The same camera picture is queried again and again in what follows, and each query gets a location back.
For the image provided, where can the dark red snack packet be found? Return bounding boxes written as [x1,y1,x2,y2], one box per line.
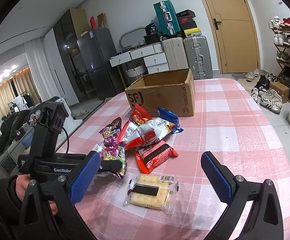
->
[135,140,179,174]

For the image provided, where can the person's left hand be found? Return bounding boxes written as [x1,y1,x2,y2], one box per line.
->
[15,174,59,215]

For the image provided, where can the purple grape candy bag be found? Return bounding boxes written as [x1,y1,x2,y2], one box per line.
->
[99,117,121,150]

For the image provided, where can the red white striped snack bag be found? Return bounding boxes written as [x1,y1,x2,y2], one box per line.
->
[117,120,138,145]

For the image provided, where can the clear cracker packet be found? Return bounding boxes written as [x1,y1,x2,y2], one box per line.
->
[123,174,179,215]

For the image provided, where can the red orange chips bag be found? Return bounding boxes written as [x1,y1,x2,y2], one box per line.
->
[129,104,152,126]

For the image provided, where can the blue snack packet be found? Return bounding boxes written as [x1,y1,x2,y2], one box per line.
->
[157,107,184,134]

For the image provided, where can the brown SF cardboard box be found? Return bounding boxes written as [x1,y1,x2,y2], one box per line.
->
[125,69,195,116]

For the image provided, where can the woven laundry basket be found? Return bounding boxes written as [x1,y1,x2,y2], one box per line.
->
[125,64,147,85]

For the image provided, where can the pink plaid tablecloth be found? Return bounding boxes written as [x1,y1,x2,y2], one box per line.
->
[54,77,290,240]

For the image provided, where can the white curtain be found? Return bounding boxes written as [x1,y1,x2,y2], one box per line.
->
[24,38,62,101]

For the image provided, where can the white drawer desk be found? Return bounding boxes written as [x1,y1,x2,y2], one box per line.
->
[110,42,169,74]

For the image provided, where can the dark grey refrigerator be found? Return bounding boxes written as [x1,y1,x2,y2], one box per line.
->
[77,29,124,100]

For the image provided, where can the white grey sneakers pair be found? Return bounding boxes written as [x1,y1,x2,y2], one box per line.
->
[259,89,283,114]

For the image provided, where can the oval framed mirror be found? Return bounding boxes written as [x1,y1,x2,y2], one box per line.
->
[119,27,146,53]

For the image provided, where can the beige suitcase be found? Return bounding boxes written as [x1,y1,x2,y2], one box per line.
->
[162,37,189,70]

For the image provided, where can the small cardboard box on floor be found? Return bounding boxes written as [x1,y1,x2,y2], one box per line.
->
[270,82,289,103]

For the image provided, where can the black glass cabinet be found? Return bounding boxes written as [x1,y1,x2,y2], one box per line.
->
[53,10,94,102]

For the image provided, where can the silver grey suitcase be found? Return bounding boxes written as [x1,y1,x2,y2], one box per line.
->
[184,35,213,80]

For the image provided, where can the teal suitcase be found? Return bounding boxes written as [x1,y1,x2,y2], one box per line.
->
[153,0,181,37]

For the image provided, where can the stack of shoe boxes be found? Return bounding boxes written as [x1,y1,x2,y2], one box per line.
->
[176,9,198,38]

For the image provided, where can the wooden door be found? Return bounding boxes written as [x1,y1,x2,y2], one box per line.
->
[202,0,259,74]

